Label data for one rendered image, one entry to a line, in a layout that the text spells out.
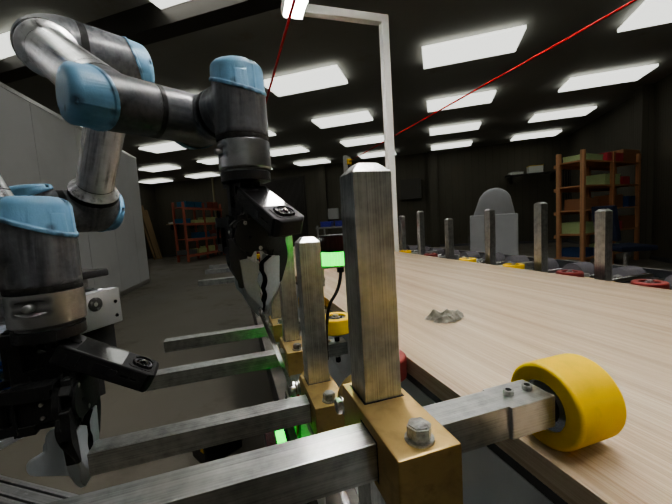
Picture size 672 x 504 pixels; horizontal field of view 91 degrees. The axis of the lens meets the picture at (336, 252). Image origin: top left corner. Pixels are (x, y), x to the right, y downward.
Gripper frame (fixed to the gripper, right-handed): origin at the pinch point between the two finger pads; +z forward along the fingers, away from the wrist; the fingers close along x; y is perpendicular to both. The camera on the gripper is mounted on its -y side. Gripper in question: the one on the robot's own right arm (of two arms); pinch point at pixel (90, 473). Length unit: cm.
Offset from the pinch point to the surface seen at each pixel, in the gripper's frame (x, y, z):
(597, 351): 12, -73, -8
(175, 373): -23.5, -6.8, -1.9
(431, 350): 1, -51, -8
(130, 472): -125, 35, 83
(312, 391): 0.0, -29.8, -4.8
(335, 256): -1.2, -35.1, -25.2
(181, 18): -309, 9, -230
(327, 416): 5.0, -30.7, -3.3
